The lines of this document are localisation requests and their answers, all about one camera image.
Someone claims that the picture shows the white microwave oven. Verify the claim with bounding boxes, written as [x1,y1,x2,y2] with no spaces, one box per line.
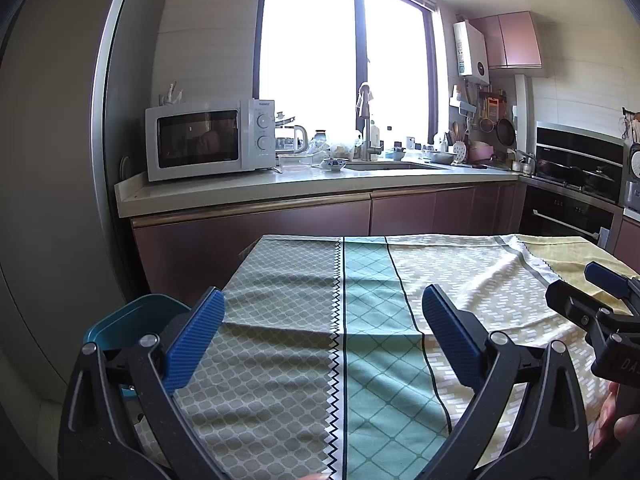
[145,98,277,182]

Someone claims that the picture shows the white wall water heater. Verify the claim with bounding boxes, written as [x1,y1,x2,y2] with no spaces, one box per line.
[453,21,490,84]

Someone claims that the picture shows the beige kitchen counter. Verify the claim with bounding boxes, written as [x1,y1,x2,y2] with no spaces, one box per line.
[114,162,522,219]

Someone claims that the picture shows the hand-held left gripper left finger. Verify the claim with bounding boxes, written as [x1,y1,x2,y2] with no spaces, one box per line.
[57,287,226,480]

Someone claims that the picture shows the person's right hand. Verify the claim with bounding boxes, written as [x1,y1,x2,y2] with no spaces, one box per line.
[589,379,640,466]

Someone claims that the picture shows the metal kitchen faucet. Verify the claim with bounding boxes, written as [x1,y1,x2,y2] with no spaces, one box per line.
[356,82,386,162]

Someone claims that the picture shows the grey refrigerator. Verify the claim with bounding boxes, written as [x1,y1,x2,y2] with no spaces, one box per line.
[0,0,166,411]

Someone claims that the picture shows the large dark-framed window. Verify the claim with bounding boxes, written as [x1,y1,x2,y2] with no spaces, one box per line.
[257,0,442,147]

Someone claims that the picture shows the pink wall cabinet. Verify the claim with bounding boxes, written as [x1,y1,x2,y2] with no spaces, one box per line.
[470,11,543,69]

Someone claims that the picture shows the brown base cabinets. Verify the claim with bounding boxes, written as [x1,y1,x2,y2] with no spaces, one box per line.
[131,182,523,296]

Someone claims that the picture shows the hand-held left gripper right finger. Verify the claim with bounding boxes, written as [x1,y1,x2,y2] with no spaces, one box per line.
[421,283,591,480]

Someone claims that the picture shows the black stove unit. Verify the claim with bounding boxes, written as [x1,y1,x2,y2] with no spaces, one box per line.
[535,121,626,206]

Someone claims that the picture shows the black built-in oven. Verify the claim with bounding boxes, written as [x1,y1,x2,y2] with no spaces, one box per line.
[520,187,617,250]

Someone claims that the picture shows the clear plastic bag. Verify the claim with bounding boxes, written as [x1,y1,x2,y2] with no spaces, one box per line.
[310,130,363,158]

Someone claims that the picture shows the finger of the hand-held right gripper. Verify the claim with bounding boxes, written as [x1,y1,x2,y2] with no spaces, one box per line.
[584,261,635,303]
[545,280,640,346]

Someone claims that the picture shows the kitchen sink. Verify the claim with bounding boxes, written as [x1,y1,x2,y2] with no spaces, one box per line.
[345,161,437,171]

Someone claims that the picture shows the glass electric kettle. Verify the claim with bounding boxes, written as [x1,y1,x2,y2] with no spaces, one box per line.
[275,124,309,156]

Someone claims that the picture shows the clear glass container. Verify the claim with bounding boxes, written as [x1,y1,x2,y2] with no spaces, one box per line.
[277,153,314,171]

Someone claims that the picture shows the teal plastic bin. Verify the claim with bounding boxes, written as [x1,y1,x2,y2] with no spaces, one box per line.
[81,295,193,402]

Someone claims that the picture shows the patterned green yellow tablecloth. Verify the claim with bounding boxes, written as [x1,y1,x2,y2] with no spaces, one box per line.
[134,233,640,480]

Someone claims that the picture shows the white kitchen scale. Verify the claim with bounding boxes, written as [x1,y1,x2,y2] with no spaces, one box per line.
[620,142,640,211]

